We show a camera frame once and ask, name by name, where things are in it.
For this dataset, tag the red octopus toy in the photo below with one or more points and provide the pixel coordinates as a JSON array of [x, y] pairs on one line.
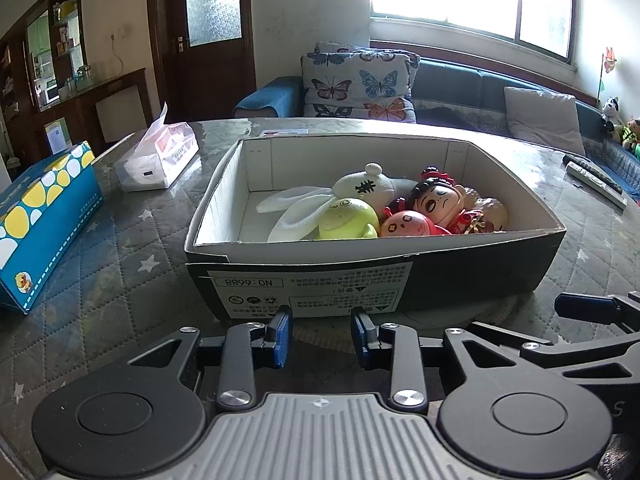
[[407, 225]]

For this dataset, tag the dark cardboard box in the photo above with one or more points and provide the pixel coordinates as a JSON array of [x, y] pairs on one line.
[[450, 280]]

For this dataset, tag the blue dotted tissue box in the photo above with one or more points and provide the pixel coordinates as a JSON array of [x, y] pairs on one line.
[[45, 220]]

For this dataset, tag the blue bordered card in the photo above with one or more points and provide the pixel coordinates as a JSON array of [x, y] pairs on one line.
[[56, 135]]

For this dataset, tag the cow plush toy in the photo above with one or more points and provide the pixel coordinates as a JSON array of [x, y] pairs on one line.
[[611, 112]]

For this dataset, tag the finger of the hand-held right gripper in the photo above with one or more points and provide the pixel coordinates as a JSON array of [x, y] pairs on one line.
[[597, 353], [585, 307]]

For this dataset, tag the black remote control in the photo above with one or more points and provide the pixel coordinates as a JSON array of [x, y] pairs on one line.
[[580, 161]]

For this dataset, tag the white remote control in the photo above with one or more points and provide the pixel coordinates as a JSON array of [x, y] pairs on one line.
[[597, 187]]

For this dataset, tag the white plush bunny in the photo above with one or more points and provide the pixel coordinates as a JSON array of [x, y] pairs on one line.
[[305, 205]]

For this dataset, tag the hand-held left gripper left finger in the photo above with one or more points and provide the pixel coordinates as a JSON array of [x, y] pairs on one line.
[[282, 335]]

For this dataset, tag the beige knitted toy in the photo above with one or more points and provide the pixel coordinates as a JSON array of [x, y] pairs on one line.
[[492, 210]]

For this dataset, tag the grey cushion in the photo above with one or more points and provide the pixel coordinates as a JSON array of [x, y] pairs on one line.
[[542, 120]]

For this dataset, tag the white tissue pack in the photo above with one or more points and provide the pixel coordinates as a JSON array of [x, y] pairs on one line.
[[155, 160]]

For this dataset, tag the grey quilted desktop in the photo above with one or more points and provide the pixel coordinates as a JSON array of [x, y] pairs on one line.
[[150, 240]]

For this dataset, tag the butterfly print cushion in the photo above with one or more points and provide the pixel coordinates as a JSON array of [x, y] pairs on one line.
[[357, 85]]

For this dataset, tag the red dress doll figure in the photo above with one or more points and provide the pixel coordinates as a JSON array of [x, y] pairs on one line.
[[440, 200]]

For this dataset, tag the green round toy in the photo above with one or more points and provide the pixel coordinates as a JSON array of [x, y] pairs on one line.
[[347, 217]]

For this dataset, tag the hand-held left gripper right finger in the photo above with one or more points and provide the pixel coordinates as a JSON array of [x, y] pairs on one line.
[[360, 332]]

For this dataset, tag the green yellow plush toy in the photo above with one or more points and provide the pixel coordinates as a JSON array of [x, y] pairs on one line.
[[631, 135]]

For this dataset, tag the blue sofa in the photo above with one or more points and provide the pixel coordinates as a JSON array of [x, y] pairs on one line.
[[450, 85]]

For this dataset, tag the wooden door with glass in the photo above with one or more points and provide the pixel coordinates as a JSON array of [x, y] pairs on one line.
[[210, 35]]

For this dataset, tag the dark wooden cabinet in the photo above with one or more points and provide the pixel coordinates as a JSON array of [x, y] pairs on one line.
[[100, 105]]

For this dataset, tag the colourful pinwheel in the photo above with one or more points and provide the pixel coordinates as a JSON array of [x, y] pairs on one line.
[[608, 60]]

